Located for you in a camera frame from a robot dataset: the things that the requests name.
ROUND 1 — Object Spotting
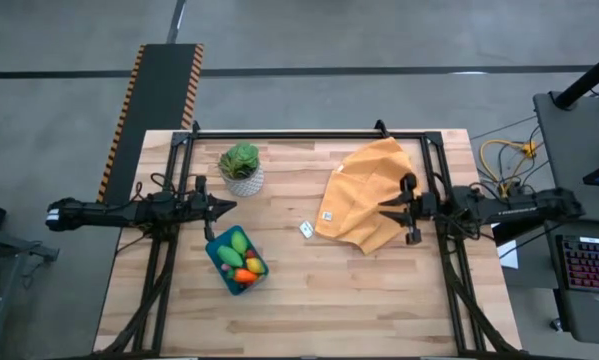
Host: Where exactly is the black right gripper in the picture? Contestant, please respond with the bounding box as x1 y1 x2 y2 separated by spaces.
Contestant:
378 172 438 246

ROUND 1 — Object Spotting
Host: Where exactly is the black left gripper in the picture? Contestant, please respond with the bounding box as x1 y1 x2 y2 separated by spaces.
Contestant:
192 175 238 245

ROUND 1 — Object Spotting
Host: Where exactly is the green ribbed toy vegetable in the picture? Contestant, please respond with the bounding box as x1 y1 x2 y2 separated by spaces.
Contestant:
216 244 244 269

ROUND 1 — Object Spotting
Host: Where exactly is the orange toy carrot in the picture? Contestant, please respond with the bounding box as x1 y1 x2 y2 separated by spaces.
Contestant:
226 268 259 285

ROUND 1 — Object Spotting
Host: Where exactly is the teal plastic tupperware container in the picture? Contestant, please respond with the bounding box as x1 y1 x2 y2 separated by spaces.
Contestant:
204 224 270 296

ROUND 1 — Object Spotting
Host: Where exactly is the orange waffle cloth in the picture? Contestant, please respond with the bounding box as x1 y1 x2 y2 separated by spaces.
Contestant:
314 137 423 256

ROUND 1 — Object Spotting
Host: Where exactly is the succulent in white patterned pot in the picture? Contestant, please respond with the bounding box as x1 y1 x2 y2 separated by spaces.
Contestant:
217 142 266 198

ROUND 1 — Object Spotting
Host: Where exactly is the white paper sheet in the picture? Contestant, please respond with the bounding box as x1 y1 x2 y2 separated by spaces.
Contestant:
497 238 520 270

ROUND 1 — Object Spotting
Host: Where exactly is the black hazard-striped ramp mat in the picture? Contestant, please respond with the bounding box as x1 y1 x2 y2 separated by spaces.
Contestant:
96 43 205 209

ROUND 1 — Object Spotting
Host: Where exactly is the black cart top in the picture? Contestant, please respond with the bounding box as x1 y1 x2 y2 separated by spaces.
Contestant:
532 91 599 224

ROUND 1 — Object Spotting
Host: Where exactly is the backlit black keyboard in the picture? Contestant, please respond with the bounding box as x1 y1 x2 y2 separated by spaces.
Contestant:
560 234 599 295

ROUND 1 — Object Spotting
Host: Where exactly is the grey side cart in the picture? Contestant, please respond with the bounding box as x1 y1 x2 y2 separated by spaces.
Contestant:
0 224 60 360

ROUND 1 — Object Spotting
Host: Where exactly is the dark grey keyboard desk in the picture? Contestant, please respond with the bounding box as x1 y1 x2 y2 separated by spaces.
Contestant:
492 214 599 347

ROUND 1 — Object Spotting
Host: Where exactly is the black round pole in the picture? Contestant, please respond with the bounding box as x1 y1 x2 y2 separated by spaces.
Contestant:
552 45 599 110

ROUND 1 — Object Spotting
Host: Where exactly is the black metal rig frame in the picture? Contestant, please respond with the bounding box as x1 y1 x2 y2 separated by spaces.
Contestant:
96 119 525 360

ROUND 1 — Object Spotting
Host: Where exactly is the yellow floor cable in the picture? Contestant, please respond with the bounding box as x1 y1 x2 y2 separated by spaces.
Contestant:
479 138 539 201

